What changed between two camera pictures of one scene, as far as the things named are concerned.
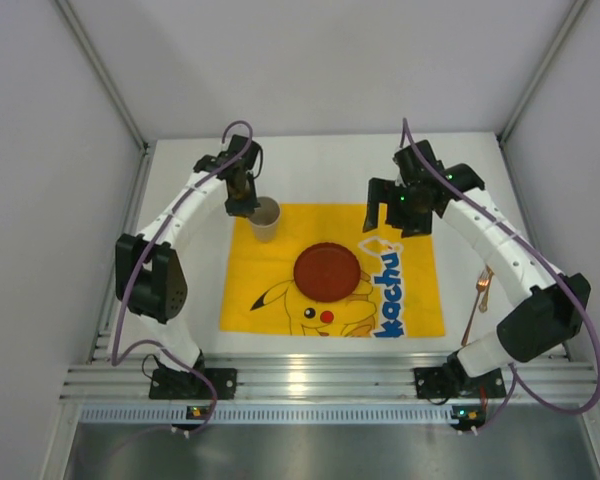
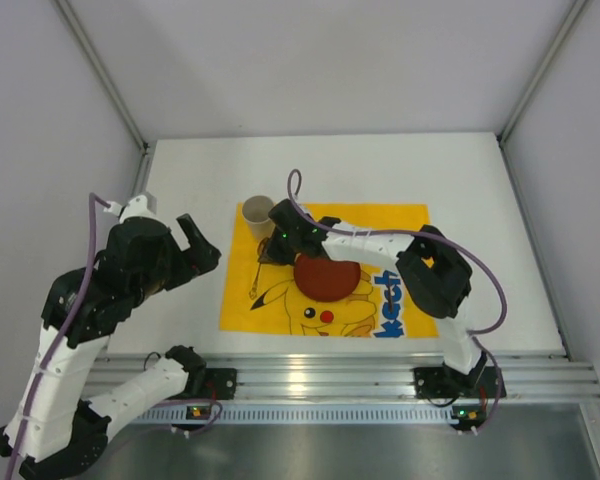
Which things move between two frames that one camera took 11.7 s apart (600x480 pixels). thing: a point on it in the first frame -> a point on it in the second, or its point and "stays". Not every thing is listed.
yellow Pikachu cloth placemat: [397, 292] stays
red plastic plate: [326, 272] stays
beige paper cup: [265, 219] stays
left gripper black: [241, 205] -> [181, 255]
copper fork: [481, 284] -> [253, 289]
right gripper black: [397, 212] -> [271, 245]
